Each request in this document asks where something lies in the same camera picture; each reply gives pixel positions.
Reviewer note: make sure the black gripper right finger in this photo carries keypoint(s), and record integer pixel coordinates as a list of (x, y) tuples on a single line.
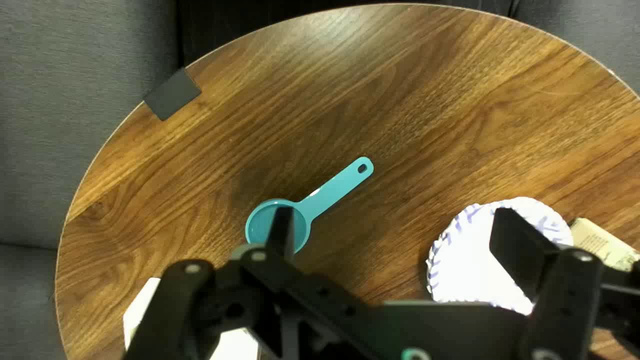
[(567, 301)]

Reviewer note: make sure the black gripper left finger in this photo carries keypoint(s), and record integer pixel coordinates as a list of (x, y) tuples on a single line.
[(192, 301)]

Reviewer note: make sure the spice jar with red lid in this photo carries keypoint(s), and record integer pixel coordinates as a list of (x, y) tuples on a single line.
[(597, 240)]

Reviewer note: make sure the white patterned paper plate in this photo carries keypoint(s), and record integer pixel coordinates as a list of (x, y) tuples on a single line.
[(467, 267)]

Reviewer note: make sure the grey sofa cushion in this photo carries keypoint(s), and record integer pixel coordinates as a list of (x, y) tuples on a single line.
[(66, 101), (23, 306)]

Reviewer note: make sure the teal plastic measuring scoop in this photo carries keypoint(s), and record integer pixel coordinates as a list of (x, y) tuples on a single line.
[(332, 190)]

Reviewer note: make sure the dark tape patch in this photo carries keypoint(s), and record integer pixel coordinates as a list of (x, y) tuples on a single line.
[(172, 93)]

